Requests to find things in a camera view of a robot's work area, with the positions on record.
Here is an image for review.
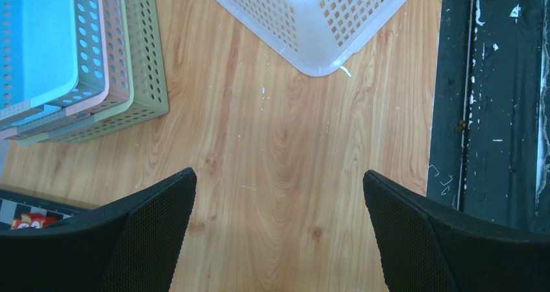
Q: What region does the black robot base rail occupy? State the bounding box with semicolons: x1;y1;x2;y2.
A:
427;0;549;234

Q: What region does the green perforated tray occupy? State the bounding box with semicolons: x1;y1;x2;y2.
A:
9;0;169;146

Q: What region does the black white checkerboard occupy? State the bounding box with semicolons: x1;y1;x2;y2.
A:
1;189;88;231

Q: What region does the red owl toy block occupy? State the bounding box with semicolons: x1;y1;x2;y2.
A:
11;213;58;230

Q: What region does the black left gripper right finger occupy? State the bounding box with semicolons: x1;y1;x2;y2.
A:
363;170;549;291

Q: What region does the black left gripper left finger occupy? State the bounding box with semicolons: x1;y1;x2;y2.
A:
1;167;197;291

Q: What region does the pink perforated tray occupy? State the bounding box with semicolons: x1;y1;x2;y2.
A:
1;0;131;140

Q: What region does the blue perforated tray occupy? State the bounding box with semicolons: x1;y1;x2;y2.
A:
1;0;109;125

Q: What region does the large white perforated basket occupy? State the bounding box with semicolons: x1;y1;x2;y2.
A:
216;0;407;77

